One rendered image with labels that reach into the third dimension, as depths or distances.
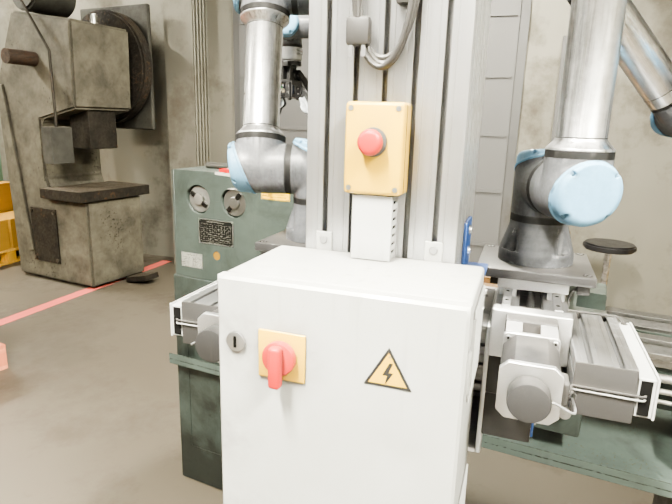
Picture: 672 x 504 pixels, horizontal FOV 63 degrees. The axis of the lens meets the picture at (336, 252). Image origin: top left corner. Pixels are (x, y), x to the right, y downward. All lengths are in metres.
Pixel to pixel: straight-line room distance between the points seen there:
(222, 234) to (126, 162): 4.25
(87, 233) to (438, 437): 4.37
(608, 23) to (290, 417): 0.79
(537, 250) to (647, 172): 3.65
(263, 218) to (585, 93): 1.13
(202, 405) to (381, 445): 1.55
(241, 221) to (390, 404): 1.26
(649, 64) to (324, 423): 0.90
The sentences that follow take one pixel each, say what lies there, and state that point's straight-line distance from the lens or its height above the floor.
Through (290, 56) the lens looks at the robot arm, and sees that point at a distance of 1.86.
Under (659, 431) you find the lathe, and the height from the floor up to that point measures 0.54.
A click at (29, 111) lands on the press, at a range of 5.26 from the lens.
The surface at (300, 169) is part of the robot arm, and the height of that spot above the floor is 1.33.
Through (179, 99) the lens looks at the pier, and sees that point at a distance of 5.42.
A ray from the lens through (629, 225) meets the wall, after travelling 4.80.
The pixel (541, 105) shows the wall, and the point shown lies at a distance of 4.68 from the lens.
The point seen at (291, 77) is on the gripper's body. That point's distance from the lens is 1.86.
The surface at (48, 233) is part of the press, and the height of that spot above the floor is 0.43.
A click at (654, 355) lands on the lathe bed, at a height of 0.85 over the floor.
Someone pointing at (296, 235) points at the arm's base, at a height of 1.18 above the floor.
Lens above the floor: 1.44
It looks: 14 degrees down
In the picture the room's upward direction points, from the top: 2 degrees clockwise
